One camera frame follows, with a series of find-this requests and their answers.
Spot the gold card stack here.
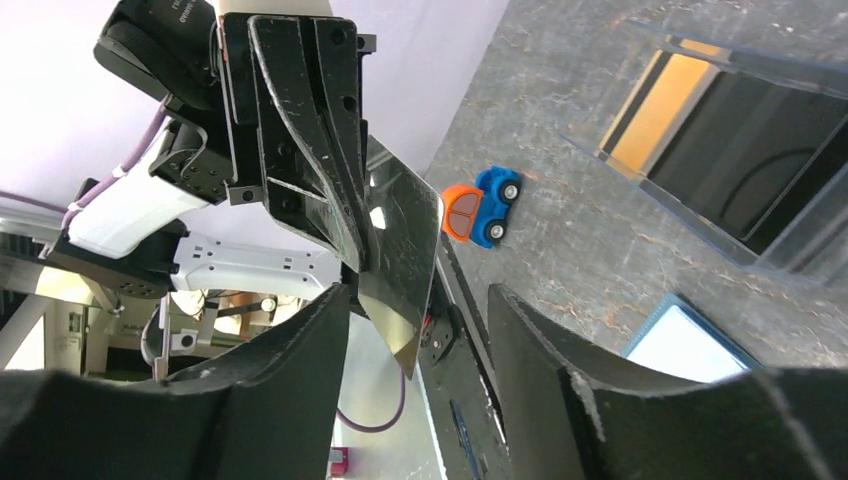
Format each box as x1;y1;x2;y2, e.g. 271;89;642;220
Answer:
597;39;730;180

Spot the clear acrylic card tray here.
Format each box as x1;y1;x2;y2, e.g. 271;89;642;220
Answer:
563;21;847;286

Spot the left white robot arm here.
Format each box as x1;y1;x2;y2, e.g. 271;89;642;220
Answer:
46;1;375;299

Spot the dark shiny credit card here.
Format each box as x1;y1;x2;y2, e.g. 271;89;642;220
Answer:
358;136;443;378

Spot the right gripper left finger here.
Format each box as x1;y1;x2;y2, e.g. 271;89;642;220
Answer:
1;284;350;479

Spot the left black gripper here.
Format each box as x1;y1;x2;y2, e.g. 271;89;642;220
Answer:
94;1;375;271

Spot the blue card holder wallet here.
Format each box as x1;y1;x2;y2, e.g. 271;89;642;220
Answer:
622;293;762;383

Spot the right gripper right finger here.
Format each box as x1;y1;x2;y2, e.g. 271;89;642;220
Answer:
488;284;847;479

